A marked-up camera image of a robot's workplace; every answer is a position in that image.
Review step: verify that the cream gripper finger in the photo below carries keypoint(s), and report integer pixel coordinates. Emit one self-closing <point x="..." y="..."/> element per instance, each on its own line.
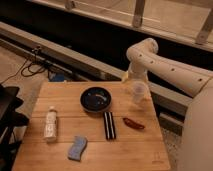
<point x="125" y="77"/>

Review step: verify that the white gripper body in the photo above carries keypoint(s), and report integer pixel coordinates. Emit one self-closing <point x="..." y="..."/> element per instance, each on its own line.
<point x="136" y="71"/>

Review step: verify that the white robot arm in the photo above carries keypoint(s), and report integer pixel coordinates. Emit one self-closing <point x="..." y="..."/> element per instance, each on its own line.
<point x="196" y="152"/>

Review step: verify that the dark blue bowl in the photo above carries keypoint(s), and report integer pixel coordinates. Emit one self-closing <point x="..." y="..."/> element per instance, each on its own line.
<point x="95" y="99"/>

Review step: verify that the red chili pepper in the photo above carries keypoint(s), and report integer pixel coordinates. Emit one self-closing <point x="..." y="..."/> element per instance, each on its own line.
<point x="132" y="124"/>

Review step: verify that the blue object on floor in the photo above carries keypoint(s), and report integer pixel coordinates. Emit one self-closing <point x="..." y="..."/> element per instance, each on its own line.
<point x="57" y="78"/>

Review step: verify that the wooden table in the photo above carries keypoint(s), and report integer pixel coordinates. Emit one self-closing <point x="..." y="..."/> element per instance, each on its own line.
<point x="131" y="150"/>

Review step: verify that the white plastic bottle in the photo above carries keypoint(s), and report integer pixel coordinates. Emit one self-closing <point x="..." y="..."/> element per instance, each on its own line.
<point x="50" y="129"/>

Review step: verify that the blue sponge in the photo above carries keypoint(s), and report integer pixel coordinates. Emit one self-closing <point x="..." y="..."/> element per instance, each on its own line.
<point x="78" y="147"/>

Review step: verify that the black chair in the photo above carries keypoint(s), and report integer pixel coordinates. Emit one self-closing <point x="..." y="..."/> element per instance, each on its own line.
<point x="9" y="119"/>

